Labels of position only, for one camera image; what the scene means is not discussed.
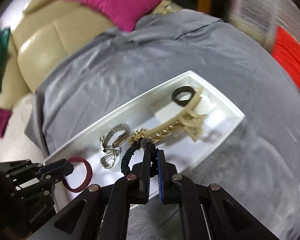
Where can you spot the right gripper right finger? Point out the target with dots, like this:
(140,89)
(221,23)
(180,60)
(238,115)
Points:
(167,191)

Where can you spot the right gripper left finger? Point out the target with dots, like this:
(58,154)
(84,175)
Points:
(141,186)

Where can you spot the dark red bangle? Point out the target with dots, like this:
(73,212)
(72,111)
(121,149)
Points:
(88,177)

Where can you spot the beige hair claw clip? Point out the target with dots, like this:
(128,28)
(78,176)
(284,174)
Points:
(187,119)

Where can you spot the white rectangular tray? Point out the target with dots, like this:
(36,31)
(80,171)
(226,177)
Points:
(151,109)

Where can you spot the grey bed blanket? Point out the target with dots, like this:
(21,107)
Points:
(258,164)

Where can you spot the red pillow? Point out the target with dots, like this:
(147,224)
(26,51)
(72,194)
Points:
(286,51)

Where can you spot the silver foil insulation panel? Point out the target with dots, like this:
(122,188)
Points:
(260,19)

